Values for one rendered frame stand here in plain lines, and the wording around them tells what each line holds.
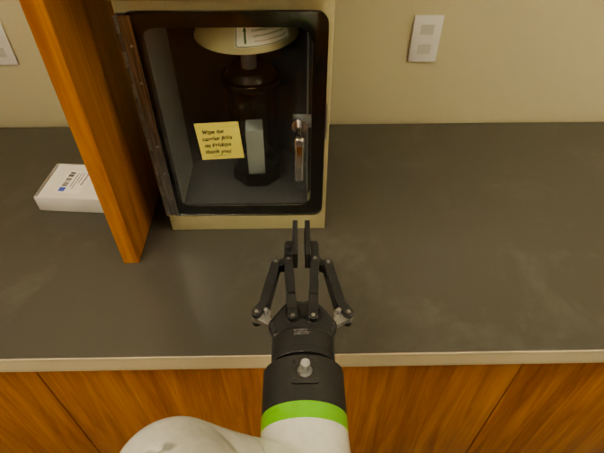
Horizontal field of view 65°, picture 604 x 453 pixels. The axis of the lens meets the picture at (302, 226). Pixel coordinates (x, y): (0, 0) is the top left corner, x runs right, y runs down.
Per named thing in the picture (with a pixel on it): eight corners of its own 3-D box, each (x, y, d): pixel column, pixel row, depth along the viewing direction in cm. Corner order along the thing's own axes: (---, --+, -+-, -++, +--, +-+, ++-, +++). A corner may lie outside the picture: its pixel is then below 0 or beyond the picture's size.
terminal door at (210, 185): (171, 213, 96) (117, 10, 68) (321, 212, 97) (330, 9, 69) (170, 216, 96) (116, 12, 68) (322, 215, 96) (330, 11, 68)
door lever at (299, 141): (306, 164, 87) (291, 164, 87) (306, 119, 80) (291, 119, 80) (306, 182, 83) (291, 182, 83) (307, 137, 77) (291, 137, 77)
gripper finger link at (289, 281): (298, 335, 61) (288, 336, 61) (292, 269, 69) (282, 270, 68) (299, 318, 58) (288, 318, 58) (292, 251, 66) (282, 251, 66)
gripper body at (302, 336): (342, 353, 53) (336, 287, 59) (265, 353, 52) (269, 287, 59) (337, 386, 58) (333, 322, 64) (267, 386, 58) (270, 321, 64)
